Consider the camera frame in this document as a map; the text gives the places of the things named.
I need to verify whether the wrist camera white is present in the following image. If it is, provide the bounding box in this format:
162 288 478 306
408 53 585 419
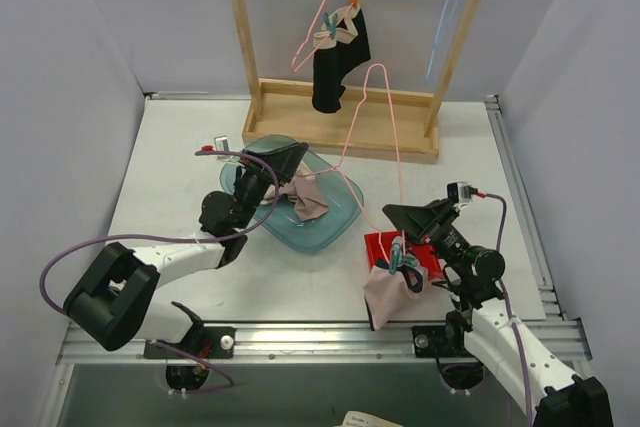
198 135 238 162
446 182 473 209

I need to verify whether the pink wire hanger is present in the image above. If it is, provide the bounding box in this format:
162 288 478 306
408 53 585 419
294 63 406 258
290 0 328 73

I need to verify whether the teal clothespin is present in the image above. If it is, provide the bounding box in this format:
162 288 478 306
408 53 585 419
323 12 340 40
389 235 420 275

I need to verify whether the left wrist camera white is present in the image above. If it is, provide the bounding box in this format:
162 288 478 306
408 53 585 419
198 135 238 162

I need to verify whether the teal clothespin on black underwear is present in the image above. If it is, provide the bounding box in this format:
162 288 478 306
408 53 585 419
323 12 340 40

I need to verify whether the paper sheet bottom edge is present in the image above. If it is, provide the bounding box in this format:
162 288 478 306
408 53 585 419
340 411 401 427

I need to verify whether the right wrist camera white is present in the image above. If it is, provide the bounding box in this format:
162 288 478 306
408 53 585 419
446 182 473 209

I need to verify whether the aluminium mounting rail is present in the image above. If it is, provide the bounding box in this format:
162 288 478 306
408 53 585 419
54 319 594 366

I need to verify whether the wooden clothes rack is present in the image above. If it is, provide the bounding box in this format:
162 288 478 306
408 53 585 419
231 0 481 164

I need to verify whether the black underwear beige waistband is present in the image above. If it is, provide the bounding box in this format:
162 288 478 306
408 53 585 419
312 6 371 114

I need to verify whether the beige pink underwear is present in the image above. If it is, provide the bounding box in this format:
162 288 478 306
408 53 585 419
278 171 329 222

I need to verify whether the pink underwear navy trim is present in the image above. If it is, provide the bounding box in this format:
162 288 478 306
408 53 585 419
363 258 428 331

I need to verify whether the red plastic bin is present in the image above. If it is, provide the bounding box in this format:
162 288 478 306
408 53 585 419
364 231 444 281

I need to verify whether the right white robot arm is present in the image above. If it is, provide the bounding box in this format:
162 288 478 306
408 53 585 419
383 199 613 426

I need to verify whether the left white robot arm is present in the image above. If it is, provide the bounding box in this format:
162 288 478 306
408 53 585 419
62 141 308 358

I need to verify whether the blue wire hanger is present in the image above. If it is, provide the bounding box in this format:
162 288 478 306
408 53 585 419
425 0 460 86

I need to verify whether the teal plastic basin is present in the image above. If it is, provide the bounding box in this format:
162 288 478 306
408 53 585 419
219 134 365 254

